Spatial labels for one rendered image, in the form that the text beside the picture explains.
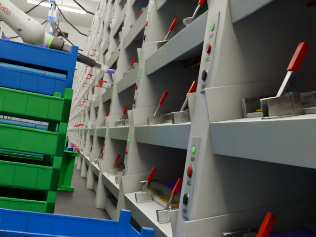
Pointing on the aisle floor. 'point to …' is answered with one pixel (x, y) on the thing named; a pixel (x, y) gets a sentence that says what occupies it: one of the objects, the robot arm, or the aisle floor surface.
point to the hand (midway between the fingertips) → (100, 67)
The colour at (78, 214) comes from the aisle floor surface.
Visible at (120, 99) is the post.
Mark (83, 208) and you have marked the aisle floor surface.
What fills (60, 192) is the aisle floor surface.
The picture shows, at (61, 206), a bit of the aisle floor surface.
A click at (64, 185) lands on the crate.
